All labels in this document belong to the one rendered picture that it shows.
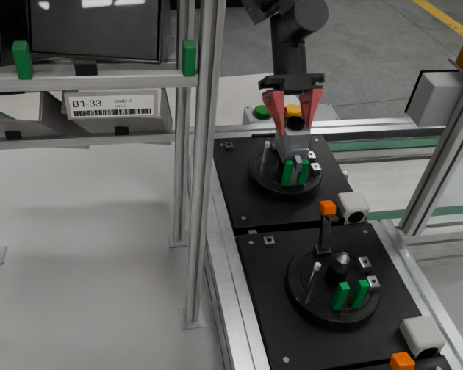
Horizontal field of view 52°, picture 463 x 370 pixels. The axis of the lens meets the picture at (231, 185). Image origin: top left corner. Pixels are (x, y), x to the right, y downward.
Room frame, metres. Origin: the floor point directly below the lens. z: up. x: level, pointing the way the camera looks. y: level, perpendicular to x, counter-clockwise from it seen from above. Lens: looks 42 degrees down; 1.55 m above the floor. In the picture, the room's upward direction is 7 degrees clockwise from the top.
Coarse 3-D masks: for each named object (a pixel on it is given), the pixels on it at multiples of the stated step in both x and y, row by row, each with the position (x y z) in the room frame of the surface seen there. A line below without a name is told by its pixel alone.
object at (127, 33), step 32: (32, 0) 0.44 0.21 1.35; (64, 0) 0.45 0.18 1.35; (96, 0) 0.45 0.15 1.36; (128, 0) 0.46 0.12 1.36; (160, 0) 0.46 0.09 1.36; (32, 32) 0.43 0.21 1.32; (64, 32) 0.44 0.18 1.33; (96, 32) 0.44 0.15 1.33; (128, 32) 0.45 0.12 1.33; (160, 32) 0.45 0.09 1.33
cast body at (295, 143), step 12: (288, 120) 0.68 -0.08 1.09; (300, 120) 0.68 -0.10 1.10; (276, 132) 0.70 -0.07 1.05; (288, 132) 0.66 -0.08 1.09; (300, 132) 0.66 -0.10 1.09; (276, 144) 0.69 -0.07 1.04; (288, 144) 0.65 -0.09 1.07; (300, 144) 0.66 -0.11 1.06; (288, 156) 0.65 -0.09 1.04; (300, 156) 0.65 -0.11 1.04; (300, 168) 0.63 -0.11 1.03
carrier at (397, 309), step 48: (240, 240) 0.51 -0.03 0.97; (288, 240) 0.52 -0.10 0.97; (336, 240) 0.53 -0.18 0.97; (288, 288) 0.42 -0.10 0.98; (336, 288) 0.42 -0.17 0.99; (384, 288) 0.45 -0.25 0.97; (288, 336) 0.35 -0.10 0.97; (336, 336) 0.36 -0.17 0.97; (384, 336) 0.37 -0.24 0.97; (432, 336) 0.36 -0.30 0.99
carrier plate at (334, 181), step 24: (216, 144) 0.75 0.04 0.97; (240, 144) 0.76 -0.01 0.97; (264, 144) 0.77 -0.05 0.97; (312, 144) 0.79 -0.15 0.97; (216, 168) 0.69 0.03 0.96; (240, 168) 0.68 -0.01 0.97; (336, 168) 0.72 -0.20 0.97; (240, 192) 0.62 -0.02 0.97; (336, 192) 0.65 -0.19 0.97; (240, 216) 0.56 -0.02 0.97; (264, 216) 0.57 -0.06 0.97; (288, 216) 0.58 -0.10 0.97; (312, 216) 0.58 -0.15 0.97
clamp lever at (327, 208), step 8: (328, 200) 0.52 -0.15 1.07; (320, 208) 0.51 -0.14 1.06; (328, 208) 0.50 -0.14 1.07; (328, 216) 0.49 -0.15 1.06; (336, 216) 0.49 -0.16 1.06; (320, 224) 0.50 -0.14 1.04; (328, 224) 0.50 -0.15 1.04; (320, 232) 0.49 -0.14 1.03; (328, 232) 0.49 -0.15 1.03; (320, 240) 0.49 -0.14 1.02; (328, 240) 0.49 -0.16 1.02; (320, 248) 0.48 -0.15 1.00; (328, 248) 0.48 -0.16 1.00
